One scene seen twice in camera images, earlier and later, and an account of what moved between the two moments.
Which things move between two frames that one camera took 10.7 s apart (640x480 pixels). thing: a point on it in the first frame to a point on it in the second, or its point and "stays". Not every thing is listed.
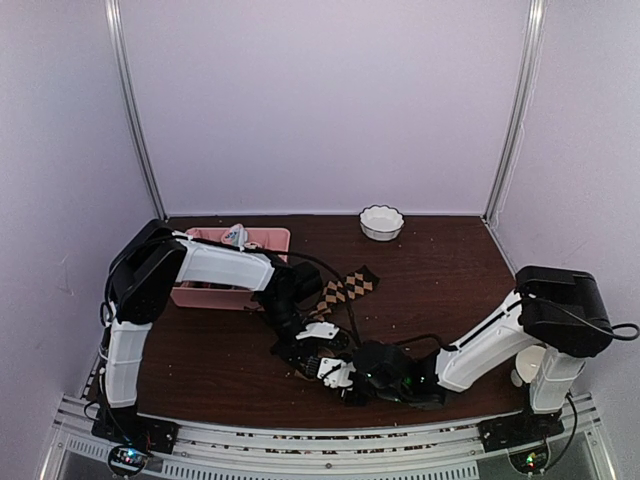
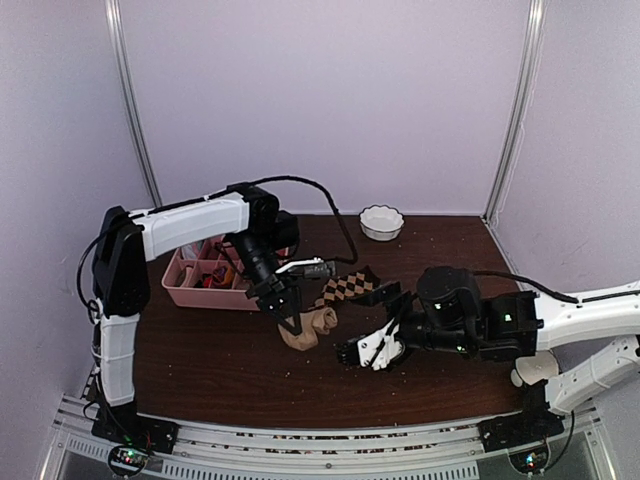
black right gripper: (352, 400) to (369, 300)
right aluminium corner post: (526, 75) stays
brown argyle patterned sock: (354, 284) stays
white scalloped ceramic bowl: (380, 223) stays
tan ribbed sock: (308, 371) to (319, 319)
